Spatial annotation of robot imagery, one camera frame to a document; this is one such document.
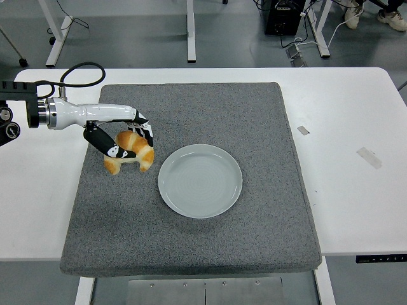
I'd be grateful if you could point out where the thin black floor cable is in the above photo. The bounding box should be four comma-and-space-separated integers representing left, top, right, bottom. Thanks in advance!
46, 17, 89, 35

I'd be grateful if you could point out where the white table leg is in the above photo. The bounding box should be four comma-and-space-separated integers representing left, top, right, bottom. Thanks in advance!
313, 268, 337, 305
74, 276, 96, 305

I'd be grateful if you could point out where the white desk leg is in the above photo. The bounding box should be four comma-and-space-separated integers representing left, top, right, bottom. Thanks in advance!
39, 0, 76, 69
305, 0, 332, 59
186, 0, 197, 63

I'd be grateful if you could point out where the black equipment box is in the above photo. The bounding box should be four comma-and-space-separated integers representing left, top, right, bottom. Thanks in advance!
263, 0, 307, 36

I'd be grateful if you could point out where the grey stand leg with caster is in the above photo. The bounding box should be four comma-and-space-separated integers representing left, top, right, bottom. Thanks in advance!
0, 25, 29, 68

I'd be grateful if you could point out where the person's foot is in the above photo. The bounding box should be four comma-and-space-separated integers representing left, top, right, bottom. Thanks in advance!
376, 8, 407, 32
344, 0, 364, 30

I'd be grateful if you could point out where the long clear tape piece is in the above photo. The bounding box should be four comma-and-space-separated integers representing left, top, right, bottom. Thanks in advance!
355, 147, 383, 170

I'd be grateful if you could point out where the grey felt mat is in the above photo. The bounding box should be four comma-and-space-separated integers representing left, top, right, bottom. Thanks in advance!
59, 81, 322, 276

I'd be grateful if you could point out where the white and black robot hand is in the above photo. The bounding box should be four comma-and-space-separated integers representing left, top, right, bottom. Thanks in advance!
47, 97, 156, 159

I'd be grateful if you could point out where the black table control panel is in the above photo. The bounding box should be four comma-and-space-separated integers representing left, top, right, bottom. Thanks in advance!
355, 253, 407, 264

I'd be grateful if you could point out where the golden croissant bread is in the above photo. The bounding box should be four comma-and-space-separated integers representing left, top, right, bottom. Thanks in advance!
103, 130, 155, 175

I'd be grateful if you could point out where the pale grey round plate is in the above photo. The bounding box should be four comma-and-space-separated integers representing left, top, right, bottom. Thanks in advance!
158, 144, 243, 219

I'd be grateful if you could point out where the white cable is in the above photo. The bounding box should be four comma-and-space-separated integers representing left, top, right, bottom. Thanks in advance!
293, 4, 365, 48

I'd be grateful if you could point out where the grey metal plate with screws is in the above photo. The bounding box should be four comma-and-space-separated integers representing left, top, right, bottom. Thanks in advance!
128, 276, 284, 305

